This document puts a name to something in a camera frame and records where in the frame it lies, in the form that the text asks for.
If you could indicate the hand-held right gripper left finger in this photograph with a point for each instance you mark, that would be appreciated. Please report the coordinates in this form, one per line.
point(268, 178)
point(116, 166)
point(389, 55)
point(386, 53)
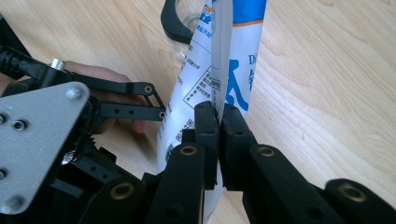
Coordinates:
point(186, 186)

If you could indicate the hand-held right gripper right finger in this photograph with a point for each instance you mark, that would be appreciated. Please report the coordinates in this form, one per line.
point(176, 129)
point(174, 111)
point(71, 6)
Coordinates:
point(267, 186)

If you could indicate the white and blue bag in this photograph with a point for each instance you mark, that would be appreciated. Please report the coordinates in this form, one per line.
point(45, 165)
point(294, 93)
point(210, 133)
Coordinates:
point(199, 77)

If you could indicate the glass jar with black lid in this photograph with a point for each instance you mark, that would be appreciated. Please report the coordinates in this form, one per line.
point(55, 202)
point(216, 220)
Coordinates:
point(171, 25)

